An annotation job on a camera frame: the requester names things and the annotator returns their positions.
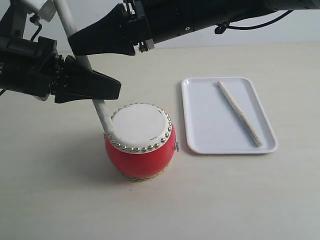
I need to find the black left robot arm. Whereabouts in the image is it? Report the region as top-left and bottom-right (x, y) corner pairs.
(0, 0), (121, 104)

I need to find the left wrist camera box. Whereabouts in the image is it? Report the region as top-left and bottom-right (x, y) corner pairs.
(23, 0), (57, 22)

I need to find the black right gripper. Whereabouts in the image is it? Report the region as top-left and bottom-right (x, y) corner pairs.
(68, 0), (215, 56)

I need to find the white wooden drumstick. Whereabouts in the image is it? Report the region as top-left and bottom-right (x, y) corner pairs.
(53, 0), (114, 135)
(217, 80), (264, 148)

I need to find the small red drum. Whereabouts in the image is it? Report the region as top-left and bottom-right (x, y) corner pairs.
(104, 102), (180, 181)

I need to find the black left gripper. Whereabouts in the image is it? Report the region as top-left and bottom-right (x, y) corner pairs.
(0, 36), (122, 104)

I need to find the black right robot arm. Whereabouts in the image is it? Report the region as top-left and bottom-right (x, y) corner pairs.
(68, 0), (320, 56)

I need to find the white rectangular plastic tray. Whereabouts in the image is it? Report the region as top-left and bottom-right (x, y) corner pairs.
(181, 76), (279, 155)

